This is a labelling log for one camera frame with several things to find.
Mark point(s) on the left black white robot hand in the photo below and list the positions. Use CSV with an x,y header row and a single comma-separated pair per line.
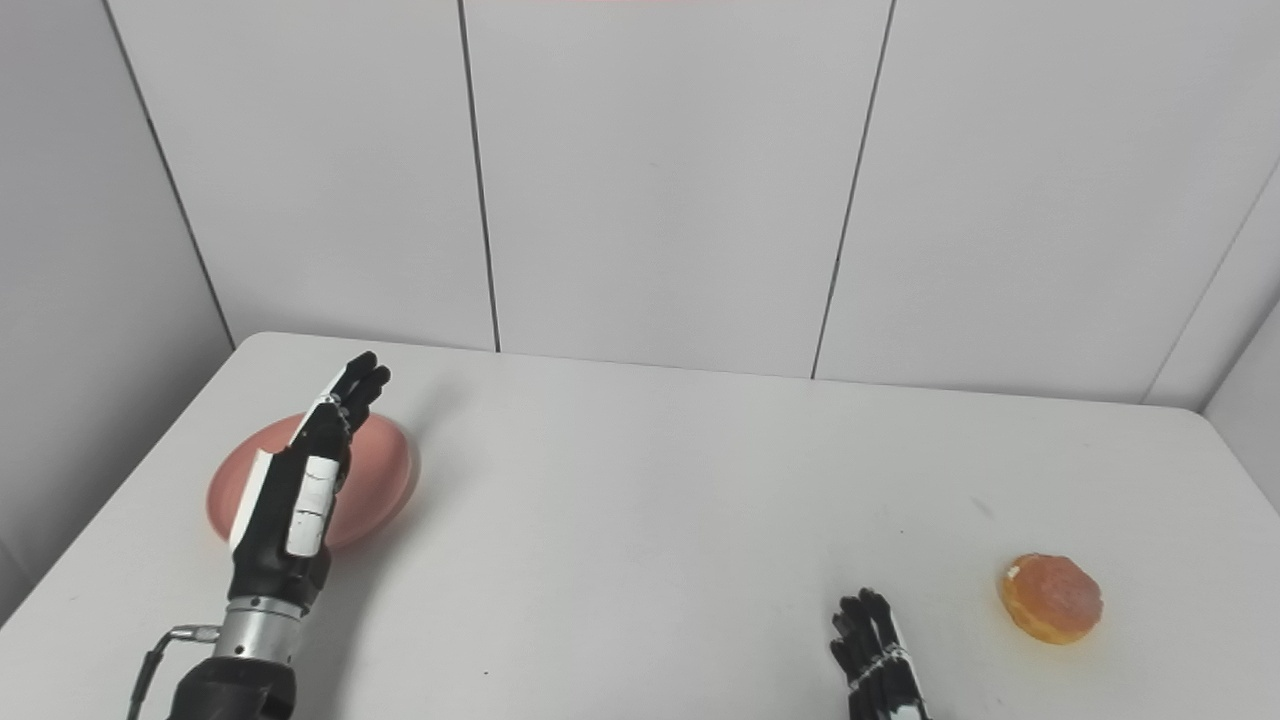
x,y
290,500

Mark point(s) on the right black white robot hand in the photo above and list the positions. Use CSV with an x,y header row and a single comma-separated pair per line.
x,y
880,665

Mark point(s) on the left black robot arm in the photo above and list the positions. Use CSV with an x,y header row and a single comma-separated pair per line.
x,y
245,660

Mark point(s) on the pink round plate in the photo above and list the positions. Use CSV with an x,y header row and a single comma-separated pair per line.
x,y
375,480

